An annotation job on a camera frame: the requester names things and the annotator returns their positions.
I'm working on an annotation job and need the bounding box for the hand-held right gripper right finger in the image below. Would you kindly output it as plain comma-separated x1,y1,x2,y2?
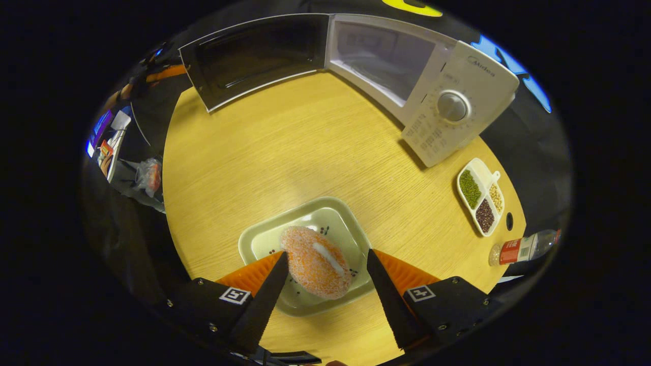
366,248,501,350

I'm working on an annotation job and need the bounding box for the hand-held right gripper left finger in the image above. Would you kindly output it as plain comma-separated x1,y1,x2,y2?
165,251,289,355

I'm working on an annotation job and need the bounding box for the orange sugared bread roll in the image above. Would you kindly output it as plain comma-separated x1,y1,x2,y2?
280,226,353,300

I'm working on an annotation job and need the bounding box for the white microwave oven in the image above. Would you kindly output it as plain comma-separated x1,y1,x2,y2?
178,13,520,168

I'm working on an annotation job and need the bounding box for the pale green square plate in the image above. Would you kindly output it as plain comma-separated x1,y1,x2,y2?
238,197,376,318

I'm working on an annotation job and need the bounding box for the colourful carton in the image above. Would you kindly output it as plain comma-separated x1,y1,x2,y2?
97,140,115,178

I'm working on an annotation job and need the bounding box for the clear plastic bag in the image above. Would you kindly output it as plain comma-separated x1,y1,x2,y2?
133,158,163,199

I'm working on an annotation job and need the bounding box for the clear bottle with red label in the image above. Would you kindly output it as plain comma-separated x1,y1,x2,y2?
488,229,561,267

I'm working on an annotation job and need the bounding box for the white divided bean dish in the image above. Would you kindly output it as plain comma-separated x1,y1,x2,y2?
456,158,506,237

